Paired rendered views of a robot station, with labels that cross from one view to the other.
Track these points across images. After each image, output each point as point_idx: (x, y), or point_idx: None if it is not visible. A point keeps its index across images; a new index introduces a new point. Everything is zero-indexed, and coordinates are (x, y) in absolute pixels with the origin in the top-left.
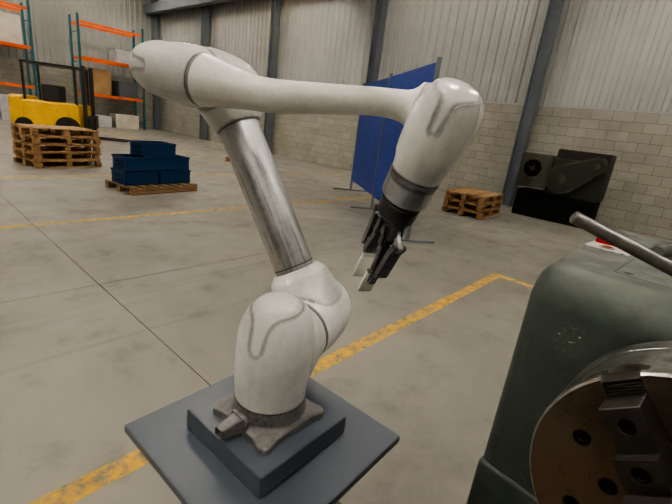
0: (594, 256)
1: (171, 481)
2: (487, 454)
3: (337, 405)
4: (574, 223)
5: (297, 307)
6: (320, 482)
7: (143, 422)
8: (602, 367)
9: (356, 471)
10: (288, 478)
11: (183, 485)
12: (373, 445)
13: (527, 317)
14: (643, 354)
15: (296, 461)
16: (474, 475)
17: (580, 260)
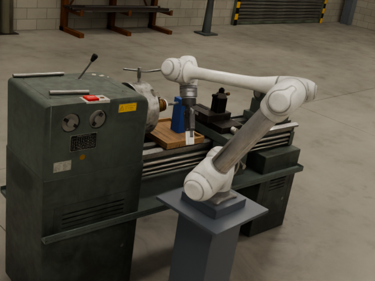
0: (120, 95)
1: (240, 194)
2: (142, 158)
3: (182, 208)
4: None
5: (215, 146)
6: None
7: (262, 209)
8: (151, 97)
9: (177, 189)
10: None
11: (236, 193)
12: (169, 194)
13: (147, 111)
14: (145, 91)
15: None
16: (142, 168)
17: (130, 95)
